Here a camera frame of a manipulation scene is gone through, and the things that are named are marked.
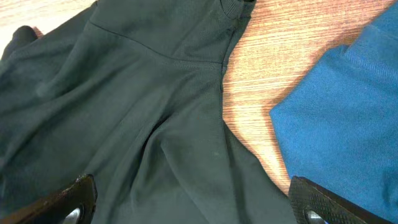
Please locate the black t-shirt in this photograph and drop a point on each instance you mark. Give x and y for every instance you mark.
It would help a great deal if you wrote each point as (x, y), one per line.
(131, 92)

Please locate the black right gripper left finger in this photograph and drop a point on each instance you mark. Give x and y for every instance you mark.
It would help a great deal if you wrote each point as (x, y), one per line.
(76, 203)

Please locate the blue t-shirt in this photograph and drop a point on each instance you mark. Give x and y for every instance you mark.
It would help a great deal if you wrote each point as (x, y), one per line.
(338, 127)

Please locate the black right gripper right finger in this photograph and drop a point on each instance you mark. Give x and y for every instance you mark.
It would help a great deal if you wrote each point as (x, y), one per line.
(313, 204)

